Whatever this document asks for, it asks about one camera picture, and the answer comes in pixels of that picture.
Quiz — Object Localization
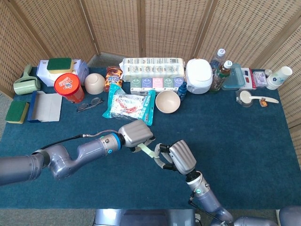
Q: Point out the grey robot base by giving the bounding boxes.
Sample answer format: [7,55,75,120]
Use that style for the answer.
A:
[94,209,196,226]

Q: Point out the small glass bowl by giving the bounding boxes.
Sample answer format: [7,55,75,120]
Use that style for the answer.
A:
[236,89,255,108]

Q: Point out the clear container with blue lid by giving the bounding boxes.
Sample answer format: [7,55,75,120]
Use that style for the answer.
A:
[221,63,246,91]

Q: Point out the green-capped seasoning bottle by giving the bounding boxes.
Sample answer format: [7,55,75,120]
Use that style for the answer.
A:
[209,60,233,93]

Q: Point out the small green tissue pack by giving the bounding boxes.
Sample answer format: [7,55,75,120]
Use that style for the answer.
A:
[163,77,175,91]
[130,77,143,93]

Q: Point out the red white box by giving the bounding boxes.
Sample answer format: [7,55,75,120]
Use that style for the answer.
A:
[241,67,257,90]

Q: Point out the blue carpet table cover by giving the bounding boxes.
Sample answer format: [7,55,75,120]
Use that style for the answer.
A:
[0,67,301,210]

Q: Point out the left arm grey cable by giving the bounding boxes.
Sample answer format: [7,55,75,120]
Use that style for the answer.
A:
[41,129,119,150]

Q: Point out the teal clear food package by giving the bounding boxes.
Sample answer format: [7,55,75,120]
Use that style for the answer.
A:
[102,83,157,126]

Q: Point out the blue spray bottle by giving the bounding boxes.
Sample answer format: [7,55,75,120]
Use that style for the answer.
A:
[177,81,188,99]

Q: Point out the red instant noodle cup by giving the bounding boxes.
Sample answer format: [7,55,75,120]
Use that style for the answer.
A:
[54,73,85,104]

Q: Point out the flower print paper cup stack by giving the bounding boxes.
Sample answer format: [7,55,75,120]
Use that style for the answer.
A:
[266,66,293,91]

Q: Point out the white paper sheet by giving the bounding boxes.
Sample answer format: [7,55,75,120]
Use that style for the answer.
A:
[27,90,63,124]

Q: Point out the upturned beige bowl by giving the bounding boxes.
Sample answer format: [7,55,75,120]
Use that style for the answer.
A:
[84,73,106,95]

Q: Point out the beige open bowl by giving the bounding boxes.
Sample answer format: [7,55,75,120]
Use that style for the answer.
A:
[155,90,181,114]

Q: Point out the beige plastic spoon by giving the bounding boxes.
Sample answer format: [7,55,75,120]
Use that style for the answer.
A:
[239,91,279,105]

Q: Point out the wicker folding screen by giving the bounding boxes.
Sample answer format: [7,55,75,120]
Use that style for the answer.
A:
[0,0,301,176]

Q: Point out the clear case with purple contents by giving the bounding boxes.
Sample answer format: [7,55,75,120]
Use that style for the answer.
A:
[253,70,268,88]

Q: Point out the brown cookie snack bag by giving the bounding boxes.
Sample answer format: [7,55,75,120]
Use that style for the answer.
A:
[103,66,124,93]

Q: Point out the clear water bottle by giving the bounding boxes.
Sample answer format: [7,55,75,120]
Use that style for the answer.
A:
[210,48,227,71]

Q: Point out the green and yellow sponge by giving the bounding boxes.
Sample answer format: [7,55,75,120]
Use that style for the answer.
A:
[47,57,72,74]
[5,100,30,124]

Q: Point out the black-rimmed eyeglasses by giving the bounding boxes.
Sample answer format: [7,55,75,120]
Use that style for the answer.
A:
[76,97,104,113]

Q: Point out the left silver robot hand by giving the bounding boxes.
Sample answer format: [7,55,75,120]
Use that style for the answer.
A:
[118,119,156,153]

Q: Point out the white plastic tissue pack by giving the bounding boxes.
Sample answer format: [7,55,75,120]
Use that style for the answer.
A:
[37,58,90,87]

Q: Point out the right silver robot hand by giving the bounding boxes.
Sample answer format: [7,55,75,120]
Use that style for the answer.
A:
[154,139,197,175]

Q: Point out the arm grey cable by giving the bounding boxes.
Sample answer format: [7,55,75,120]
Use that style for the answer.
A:
[41,129,119,150]
[189,192,226,223]

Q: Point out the pale green lint roller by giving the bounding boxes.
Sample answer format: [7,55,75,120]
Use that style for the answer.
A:
[13,64,41,96]

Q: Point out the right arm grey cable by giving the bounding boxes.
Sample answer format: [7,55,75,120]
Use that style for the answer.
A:
[189,192,226,223]

